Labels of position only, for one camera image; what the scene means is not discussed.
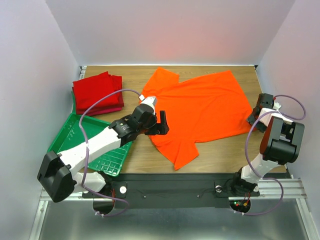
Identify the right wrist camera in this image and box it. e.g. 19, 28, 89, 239
272, 97, 282, 111

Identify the green plastic tray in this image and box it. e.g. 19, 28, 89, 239
46, 91, 136, 178

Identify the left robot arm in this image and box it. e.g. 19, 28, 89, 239
37, 103, 169, 203

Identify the aluminium frame rail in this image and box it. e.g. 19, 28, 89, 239
30, 163, 308, 240

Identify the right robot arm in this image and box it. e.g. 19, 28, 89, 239
229, 93, 306, 196

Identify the folded dark red t shirt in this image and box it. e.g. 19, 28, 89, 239
72, 82, 124, 116

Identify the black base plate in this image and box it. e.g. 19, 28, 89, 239
82, 172, 260, 209

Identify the orange t shirt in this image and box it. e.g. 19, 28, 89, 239
142, 67, 252, 170

